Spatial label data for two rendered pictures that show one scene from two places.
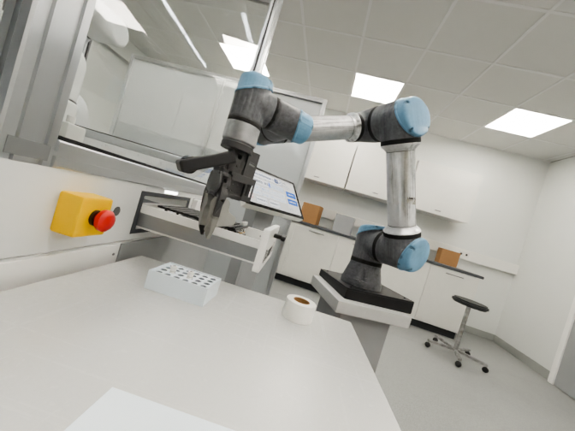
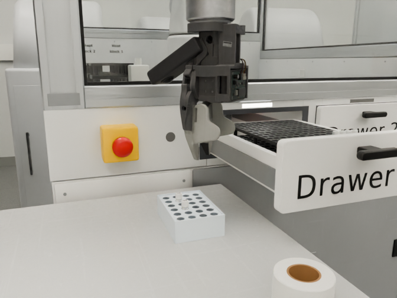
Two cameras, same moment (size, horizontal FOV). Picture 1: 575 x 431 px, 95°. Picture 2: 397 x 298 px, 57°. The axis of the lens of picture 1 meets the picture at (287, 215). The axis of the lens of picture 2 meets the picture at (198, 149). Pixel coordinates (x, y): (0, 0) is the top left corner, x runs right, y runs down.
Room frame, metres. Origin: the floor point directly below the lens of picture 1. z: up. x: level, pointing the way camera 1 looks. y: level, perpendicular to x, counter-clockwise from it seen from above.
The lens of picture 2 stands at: (0.34, -0.39, 1.04)
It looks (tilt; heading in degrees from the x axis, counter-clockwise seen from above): 13 degrees down; 67
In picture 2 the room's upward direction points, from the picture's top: straight up
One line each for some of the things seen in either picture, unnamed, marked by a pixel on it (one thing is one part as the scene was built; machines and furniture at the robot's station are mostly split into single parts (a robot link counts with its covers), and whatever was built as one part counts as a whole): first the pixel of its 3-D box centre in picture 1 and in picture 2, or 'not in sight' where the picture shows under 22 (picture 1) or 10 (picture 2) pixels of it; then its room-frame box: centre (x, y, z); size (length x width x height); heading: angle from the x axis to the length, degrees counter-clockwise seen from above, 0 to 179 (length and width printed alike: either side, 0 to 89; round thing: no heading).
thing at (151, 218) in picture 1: (201, 227); (283, 145); (0.80, 0.24, 0.86); 0.40 x 0.26 x 0.06; 87
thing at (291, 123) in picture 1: (285, 123); not in sight; (0.65, 0.07, 1.19); 0.11 x 0.11 x 0.08; 30
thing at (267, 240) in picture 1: (268, 244); (357, 167); (0.79, 0.03, 0.87); 0.29 x 0.02 x 0.11; 177
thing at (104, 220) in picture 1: (102, 220); (121, 146); (0.47, 0.32, 0.88); 0.04 x 0.03 x 0.04; 177
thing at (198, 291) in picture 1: (185, 282); (188, 214); (0.55, 0.17, 0.78); 0.12 x 0.08 x 0.04; 86
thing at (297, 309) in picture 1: (299, 309); (302, 288); (0.60, -0.09, 0.78); 0.07 x 0.07 x 0.04
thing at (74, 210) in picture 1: (85, 214); (119, 143); (0.47, 0.35, 0.88); 0.07 x 0.05 x 0.07; 177
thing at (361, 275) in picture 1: (363, 271); not in sight; (1.00, -0.34, 0.85); 0.15 x 0.15 x 0.10
